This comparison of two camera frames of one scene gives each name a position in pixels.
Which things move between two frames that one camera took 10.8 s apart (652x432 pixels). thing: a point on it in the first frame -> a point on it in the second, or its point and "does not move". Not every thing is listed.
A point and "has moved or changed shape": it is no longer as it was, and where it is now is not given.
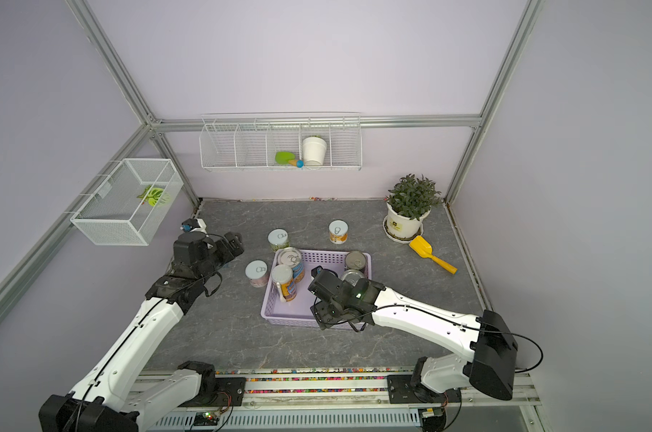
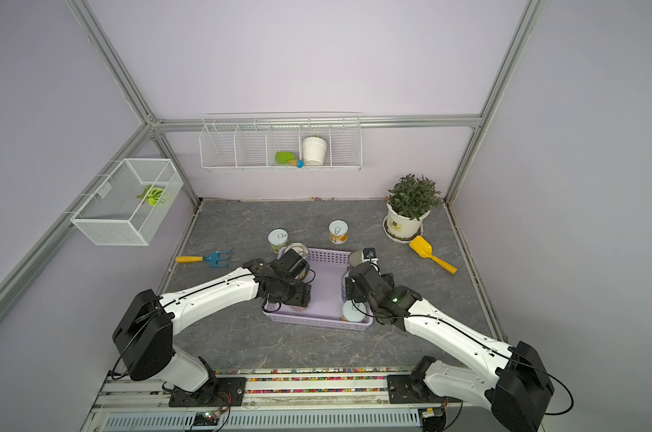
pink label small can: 256,271 has moved or changed shape
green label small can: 278,238 does not move
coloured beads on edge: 312,379 does not move
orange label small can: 339,231 does not move
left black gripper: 236,245 -> 301,298
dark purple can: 355,260 does not move
